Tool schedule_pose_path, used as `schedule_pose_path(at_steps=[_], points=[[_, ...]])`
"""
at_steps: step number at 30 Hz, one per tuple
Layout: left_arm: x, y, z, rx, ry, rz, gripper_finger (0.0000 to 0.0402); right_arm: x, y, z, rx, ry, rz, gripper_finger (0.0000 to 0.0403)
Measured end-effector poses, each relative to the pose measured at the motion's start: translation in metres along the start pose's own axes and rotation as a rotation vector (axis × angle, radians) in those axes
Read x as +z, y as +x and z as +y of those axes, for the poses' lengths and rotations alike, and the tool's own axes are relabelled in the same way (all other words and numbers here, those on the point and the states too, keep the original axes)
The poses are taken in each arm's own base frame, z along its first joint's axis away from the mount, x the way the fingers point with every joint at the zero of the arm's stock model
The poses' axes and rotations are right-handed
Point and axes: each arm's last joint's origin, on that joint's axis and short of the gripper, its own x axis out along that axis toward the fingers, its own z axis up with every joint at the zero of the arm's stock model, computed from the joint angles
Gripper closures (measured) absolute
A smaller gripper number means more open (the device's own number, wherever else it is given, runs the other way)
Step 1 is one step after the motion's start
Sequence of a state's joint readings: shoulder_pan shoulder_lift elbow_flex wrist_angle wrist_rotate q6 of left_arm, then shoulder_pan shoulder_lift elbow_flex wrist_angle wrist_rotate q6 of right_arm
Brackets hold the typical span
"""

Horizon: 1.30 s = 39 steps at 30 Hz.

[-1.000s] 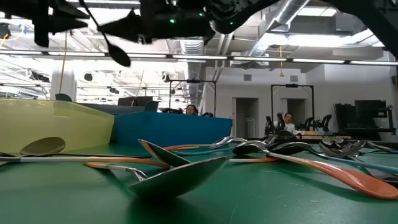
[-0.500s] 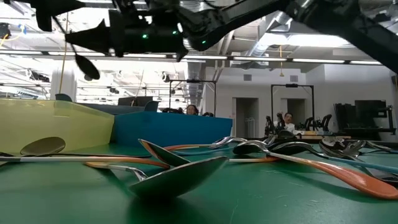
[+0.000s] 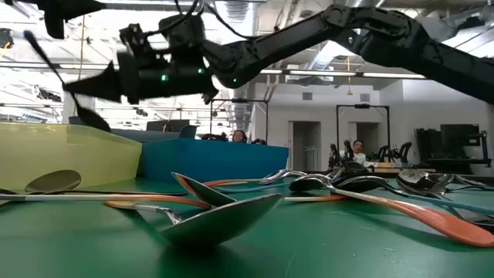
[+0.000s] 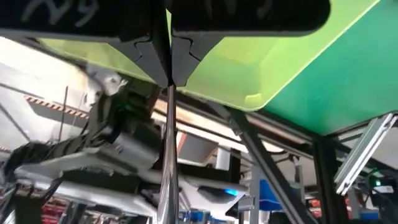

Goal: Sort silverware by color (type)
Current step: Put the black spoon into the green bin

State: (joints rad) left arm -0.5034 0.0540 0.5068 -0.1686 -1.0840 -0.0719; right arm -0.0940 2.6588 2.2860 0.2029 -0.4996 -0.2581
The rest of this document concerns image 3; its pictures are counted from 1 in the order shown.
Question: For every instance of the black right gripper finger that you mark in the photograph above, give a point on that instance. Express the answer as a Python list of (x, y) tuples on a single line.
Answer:
[(108, 81), (110, 96)]

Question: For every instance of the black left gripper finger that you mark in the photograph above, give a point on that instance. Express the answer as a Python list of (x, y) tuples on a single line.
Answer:
[(77, 7)]

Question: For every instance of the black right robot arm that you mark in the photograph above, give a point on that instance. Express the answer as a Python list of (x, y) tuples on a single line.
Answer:
[(293, 36)]

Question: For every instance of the black background robot arm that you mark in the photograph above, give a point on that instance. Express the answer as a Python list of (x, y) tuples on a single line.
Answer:
[(337, 154), (397, 150)]

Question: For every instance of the black monitor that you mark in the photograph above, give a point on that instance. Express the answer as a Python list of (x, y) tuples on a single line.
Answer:
[(170, 125), (459, 135)]

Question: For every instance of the grey-blue plastic bin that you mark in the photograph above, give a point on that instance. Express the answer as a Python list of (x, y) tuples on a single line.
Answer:
[(154, 136)]

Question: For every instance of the long ceiling light strip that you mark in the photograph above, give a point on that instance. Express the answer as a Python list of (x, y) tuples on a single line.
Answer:
[(328, 73), (38, 65)]

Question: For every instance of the yellow-green plastic tray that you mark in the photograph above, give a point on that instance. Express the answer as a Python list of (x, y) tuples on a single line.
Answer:
[(77, 158)]

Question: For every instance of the person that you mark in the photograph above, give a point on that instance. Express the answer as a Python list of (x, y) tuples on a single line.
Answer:
[(359, 148), (239, 137)]

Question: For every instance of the dark blue plastic tray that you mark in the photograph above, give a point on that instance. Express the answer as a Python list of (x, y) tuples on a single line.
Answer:
[(216, 160)]

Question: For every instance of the pile of loose spoons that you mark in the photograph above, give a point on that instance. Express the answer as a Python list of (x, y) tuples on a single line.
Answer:
[(347, 255)]

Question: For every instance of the black equipment rack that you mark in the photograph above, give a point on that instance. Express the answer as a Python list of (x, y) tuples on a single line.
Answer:
[(426, 143)]

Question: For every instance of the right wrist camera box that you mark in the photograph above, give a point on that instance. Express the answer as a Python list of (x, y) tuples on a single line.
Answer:
[(181, 29)]

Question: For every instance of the black metal frame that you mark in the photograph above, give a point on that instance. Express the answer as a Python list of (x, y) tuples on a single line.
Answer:
[(239, 100), (363, 106)]

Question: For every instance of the silver ceiling duct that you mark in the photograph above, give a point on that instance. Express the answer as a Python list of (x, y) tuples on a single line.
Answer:
[(326, 58)]

